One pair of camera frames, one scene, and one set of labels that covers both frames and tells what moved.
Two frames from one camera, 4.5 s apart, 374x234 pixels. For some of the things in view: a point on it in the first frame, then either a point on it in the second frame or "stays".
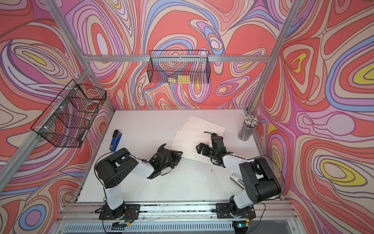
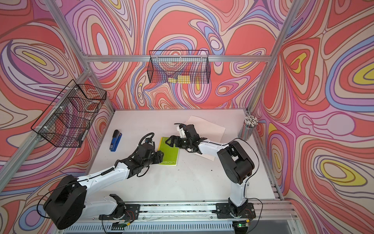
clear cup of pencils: [247, 127] stays
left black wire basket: [67, 119] stays
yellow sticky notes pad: [181, 79] stays
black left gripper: [176, 157] → [158, 156]
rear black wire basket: [180, 67] stays
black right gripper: [206, 147] → [173, 138]
